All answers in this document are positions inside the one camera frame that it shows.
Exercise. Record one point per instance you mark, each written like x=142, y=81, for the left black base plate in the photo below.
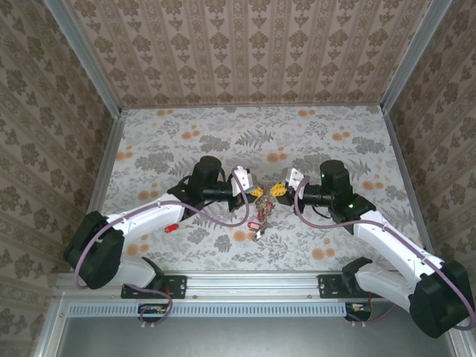
x=178, y=286

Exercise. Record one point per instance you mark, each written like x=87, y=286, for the grey metal sheet panel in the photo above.
x=253, y=338

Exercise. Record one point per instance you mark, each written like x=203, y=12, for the aluminium frame bar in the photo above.
x=465, y=349
x=50, y=331

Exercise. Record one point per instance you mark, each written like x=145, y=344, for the aluminium corner post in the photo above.
x=414, y=56
x=85, y=56

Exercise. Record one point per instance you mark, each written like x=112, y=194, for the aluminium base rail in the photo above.
x=253, y=284

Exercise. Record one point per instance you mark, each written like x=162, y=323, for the thin aluminium rail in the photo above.
x=186, y=107

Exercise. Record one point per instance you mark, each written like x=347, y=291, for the aluminium side rail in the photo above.
x=403, y=167
x=106, y=167

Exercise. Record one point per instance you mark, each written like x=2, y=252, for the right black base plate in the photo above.
x=329, y=286

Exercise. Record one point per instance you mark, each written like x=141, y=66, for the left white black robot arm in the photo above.
x=148, y=219

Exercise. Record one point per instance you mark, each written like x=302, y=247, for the key with red tag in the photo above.
x=171, y=228

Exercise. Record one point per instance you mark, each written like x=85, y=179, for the floral patterned table cover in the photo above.
x=167, y=126

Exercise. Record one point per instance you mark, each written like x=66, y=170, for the metal keyring with keys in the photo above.
x=264, y=210

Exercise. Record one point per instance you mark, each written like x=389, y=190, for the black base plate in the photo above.
x=329, y=286
x=178, y=286

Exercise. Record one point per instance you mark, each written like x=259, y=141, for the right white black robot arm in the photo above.
x=390, y=241

